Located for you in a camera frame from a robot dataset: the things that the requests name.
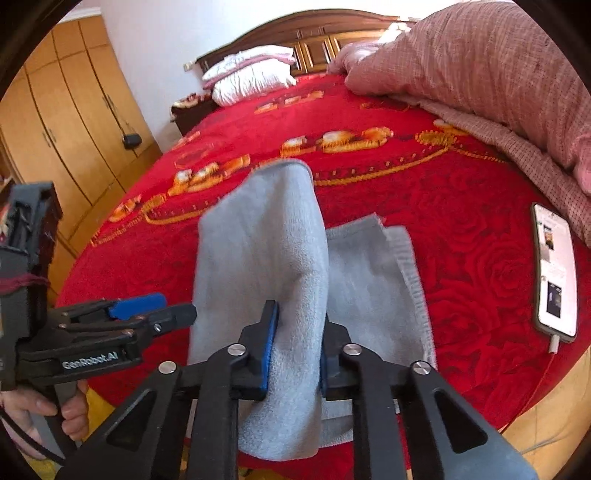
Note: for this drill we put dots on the yellow fuzzy blanket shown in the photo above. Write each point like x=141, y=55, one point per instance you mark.
x=99, y=410

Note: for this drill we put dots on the upper white pillow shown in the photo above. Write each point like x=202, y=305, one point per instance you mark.
x=234, y=62

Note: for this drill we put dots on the person's left hand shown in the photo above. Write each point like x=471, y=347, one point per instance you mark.
x=22, y=403

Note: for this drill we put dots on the pink checkered quilt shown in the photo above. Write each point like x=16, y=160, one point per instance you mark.
x=487, y=68

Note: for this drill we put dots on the cloth on nightstand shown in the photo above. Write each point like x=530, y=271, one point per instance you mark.
x=191, y=101

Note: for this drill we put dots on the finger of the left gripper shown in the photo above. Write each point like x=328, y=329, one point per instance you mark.
x=134, y=306
x=138, y=322

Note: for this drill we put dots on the lower white pillow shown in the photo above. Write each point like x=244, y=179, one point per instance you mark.
x=251, y=81

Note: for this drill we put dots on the white smartphone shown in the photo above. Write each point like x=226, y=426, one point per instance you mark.
x=556, y=295

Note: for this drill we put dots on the dark wooden nightstand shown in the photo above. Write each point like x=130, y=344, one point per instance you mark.
x=186, y=119

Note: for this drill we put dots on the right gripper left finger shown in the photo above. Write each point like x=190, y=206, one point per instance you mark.
x=183, y=421

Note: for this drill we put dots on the red floral bedspread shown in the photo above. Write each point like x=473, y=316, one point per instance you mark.
x=465, y=206

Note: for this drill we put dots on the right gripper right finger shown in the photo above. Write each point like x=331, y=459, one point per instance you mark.
x=408, y=421

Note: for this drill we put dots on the white pillow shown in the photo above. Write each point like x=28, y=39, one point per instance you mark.
x=251, y=81
x=234, y=62

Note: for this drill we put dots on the small black hanging bag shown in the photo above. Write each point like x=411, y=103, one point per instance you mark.
x=131, y=141

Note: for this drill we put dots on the dark wooden headboard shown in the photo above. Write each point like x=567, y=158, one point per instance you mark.
x=316, y=36

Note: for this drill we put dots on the wooden wardrobe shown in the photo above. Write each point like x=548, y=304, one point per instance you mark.
x=62, y=120

